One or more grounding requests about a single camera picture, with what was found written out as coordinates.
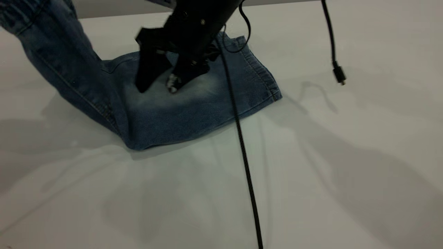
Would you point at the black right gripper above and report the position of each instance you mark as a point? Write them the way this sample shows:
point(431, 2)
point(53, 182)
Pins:
point(197, 27)

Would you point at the blue denim shorts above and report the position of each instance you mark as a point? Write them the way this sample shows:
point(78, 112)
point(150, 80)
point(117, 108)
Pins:
point(180, 114)

